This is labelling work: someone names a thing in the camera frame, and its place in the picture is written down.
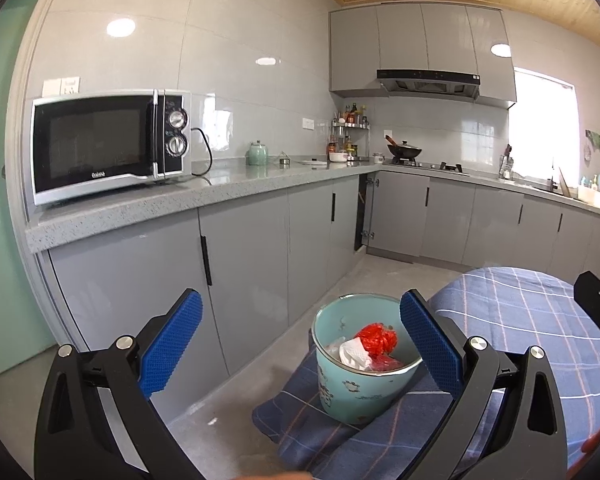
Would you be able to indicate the metal sink faucet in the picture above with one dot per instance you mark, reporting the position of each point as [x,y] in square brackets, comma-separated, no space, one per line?
[555,180]

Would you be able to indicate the utensil holder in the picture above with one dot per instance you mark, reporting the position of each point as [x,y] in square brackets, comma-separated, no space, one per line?
[506,165]

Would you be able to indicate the grey speckled countertop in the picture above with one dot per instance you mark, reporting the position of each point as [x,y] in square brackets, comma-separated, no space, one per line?
[230,185]

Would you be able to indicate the gas stove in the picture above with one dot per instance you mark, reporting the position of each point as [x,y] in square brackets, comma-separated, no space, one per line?
[425,166]

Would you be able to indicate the black wok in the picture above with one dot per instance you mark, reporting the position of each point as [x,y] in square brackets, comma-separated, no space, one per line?
[405,151]

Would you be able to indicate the green ceramic teapot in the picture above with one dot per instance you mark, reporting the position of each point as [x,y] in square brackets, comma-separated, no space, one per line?
[256,155]

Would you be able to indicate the white wall socket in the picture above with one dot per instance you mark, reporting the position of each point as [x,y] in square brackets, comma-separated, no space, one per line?
[62,86]

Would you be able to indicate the small metal pot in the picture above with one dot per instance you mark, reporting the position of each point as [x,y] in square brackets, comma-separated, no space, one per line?
[285,161]

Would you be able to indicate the teal cartoon print bin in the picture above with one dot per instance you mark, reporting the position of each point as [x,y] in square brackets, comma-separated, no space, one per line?
[350,400]

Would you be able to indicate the white bowl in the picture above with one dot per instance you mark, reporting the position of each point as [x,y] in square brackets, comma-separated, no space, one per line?
[338,157]

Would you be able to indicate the red plastic wrapper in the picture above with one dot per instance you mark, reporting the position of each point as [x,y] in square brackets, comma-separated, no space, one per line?
[377,340]

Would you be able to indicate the white tissue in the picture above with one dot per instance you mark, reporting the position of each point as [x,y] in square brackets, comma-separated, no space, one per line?
[355,355]

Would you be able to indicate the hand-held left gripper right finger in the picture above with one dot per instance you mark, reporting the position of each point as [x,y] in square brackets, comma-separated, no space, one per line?
[430,345]

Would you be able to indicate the black range hood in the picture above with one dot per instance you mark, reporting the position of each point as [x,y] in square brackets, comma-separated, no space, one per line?
[427,82]

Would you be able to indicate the wooden cutting board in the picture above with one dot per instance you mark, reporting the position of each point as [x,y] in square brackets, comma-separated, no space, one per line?
[567,185]

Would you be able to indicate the metal spice rack with bottles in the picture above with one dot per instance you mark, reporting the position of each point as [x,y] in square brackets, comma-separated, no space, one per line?
[349,130]

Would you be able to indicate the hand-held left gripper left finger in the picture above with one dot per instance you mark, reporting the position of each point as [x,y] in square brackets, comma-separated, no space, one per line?
[172,345]

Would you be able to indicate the blue plaid blanket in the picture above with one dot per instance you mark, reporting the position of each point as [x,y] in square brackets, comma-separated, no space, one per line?
[500,300]

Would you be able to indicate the white plastic basin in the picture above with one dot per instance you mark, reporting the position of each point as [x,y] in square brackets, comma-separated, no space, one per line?
[592,197]

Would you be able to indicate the white red-print plastic bag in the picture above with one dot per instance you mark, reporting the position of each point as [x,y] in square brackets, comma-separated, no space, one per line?
[387,364]

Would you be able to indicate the person's right hand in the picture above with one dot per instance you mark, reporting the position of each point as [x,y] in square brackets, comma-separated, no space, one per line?
[596,439]

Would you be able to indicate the white wall switch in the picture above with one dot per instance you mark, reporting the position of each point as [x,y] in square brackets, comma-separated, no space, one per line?
[308,123]

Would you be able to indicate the white plate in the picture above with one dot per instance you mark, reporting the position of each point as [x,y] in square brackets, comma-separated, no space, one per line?
[312,162]

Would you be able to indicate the silver black microwave oven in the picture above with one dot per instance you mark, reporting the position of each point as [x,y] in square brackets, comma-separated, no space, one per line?
[95,145]

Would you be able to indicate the grey kitchen base cabinets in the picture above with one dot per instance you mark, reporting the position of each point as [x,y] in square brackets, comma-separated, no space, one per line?
[260,260]

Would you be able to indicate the bright window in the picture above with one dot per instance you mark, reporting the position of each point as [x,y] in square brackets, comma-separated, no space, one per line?
[542,125]

